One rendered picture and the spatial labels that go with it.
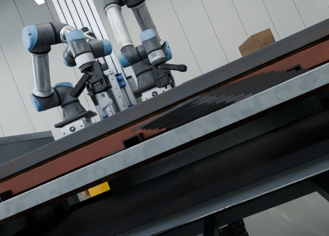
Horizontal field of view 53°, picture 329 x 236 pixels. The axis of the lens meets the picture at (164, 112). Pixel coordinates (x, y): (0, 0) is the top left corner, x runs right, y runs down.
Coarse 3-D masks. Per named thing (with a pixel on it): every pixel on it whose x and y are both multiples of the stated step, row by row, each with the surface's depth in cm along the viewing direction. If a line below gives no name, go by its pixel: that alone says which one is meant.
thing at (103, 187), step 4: (100, 184) 613; (104, 184) 617; (92, 188) 638; (96, 188) 622; (100, 188) 611; (104, 188) 615; (108, 188) 619; (92, 192) 644; (96, 192) 628; (100, 192) 615; (92, 196) 649
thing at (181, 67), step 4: (164, 64) 152; (168, 64) 151; (172, 64) 151; (180, 64) 152; (164, 68) 152; (168, 68) 151; (172, 68) 151; (176, 68) 151; (180, 68) 150; (184, 68) 150
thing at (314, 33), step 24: (264, 48) 87; (288, 48) 86; (216, 72) 89; (240, 72) 88; (168, 96) 91; (120, 120) 94; (48, 144) 97; (72, 144) 96; (0, 168) 100; (24, 168) 99
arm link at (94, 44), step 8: (56, 24) 170; (64, 24) 170; (64, 32) 167; (64, 40) 170; (88, 40) 151; (96, 40) 149; (104, 40) 149; (96, 48) 145; (104, 48) 147; (96, 56) 147; (104, 56) 150
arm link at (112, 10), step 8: (104, 0) 176; (112, 0) 175; (104, 8) 176; (112, 8) 174; (120, 8) 177; (112, 16) 172; (120, 16) 173; (112, 24) 172; (120, 24) 170; (120, 32) 168; (128, 32) 171; (120, 40) 166; (128, 40) 166; (120, 48) 166; (128, 48) 164; (136, 48) 163; (120, 56) 163; (128, 56) 162; (136, 56) 162; (128, 64) 164
